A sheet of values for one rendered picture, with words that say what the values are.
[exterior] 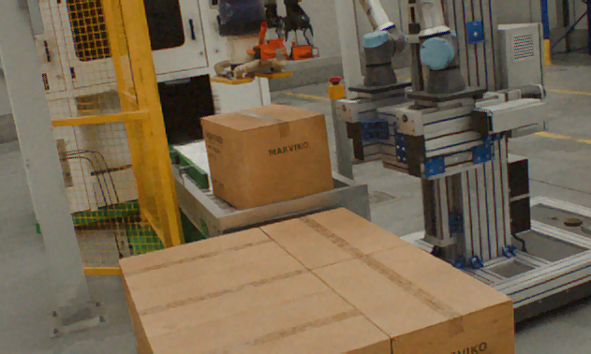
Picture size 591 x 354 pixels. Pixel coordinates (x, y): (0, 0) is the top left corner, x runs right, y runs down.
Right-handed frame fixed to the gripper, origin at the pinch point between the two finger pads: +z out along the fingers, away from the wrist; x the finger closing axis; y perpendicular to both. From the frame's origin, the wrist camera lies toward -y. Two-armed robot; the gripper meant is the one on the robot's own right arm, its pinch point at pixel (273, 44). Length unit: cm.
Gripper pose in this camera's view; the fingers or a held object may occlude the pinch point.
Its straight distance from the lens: 364.7
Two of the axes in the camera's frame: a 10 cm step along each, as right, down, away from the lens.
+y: 4.0, 1.7, -9.0
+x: 9.1, -2.1, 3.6
